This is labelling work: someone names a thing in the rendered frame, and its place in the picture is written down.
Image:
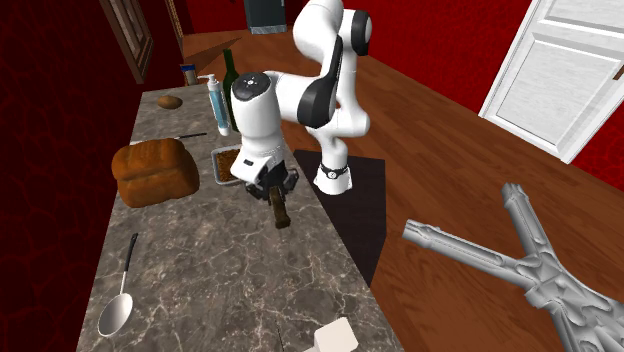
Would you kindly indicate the white panel door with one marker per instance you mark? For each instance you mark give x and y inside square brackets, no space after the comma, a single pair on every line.
[556,78]

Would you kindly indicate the brown framed wall picture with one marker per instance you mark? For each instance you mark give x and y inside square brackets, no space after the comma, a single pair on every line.
[131,34]

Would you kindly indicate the brown potato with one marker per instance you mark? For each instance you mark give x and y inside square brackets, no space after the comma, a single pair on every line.
[169,102]

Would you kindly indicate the white cube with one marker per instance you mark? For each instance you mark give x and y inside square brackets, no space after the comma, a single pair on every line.
[336,336]

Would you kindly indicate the dark grey appliance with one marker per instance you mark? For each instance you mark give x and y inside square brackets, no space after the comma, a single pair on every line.
[265,14]

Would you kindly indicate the jar with blue lid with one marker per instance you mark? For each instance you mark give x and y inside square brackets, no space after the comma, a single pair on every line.
[189,75]

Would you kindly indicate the blue pump dispenser bottle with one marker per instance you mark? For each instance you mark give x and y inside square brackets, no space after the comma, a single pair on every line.
[218,105]

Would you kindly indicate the grey metal chair base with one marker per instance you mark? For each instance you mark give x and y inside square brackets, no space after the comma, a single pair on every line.
[560,287]

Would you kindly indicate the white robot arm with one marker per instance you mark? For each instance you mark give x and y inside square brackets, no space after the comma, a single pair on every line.
[258,122]

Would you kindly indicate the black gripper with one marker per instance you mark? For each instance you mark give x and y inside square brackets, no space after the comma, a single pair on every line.
[274,178]

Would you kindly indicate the dark robot stand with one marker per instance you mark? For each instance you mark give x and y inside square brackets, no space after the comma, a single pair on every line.
[358,214]

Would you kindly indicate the metal tray with brown food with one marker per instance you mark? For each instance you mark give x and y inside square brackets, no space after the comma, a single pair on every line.
[224,166]

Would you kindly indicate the dark green wine bottle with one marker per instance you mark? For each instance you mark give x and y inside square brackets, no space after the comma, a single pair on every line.
[229,73]

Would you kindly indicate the brown bread loaf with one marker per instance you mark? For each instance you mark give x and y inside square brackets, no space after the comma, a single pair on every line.
[153,170]

